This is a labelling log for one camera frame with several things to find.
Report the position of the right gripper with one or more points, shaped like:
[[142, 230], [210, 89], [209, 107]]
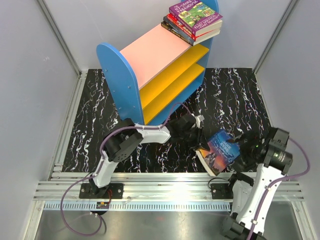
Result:
[[245, 162]]

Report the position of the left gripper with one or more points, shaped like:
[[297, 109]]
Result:
[[200, 142]]

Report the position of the blue Jane Eyre book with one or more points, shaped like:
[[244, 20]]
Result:
[[221, 153]]

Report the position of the Nineteen Eighty-Four book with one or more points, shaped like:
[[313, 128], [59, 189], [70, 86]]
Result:
[[173, 25]]

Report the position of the purple 117-Storey Treehouse book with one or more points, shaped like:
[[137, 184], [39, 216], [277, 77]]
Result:
[[194, 14]]

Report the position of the black blue Treehouse book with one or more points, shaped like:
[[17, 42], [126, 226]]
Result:
[[170, 29]]

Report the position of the red 13-Storey Treehouse book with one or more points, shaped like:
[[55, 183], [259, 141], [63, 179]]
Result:
[[197, 35]]

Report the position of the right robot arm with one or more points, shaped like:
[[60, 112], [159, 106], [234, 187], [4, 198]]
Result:
[[252, 197]]

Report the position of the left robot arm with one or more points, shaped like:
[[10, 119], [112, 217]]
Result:
[[121, 142]]

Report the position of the blue pink yellow bookshelf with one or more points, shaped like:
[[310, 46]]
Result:
[[150, 77]]

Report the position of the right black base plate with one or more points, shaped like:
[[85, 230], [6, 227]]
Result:
[[221, 191]]

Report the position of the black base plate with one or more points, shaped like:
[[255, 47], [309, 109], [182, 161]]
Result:
[[113, 191], [221, 191]]

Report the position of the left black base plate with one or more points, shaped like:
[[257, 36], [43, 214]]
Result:
[[113, 191]]

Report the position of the aluminium mounting rail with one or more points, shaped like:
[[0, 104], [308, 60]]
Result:
[[138, 187]]

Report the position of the white slotted cable duct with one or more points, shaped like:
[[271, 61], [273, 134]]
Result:
[[139, 206]]

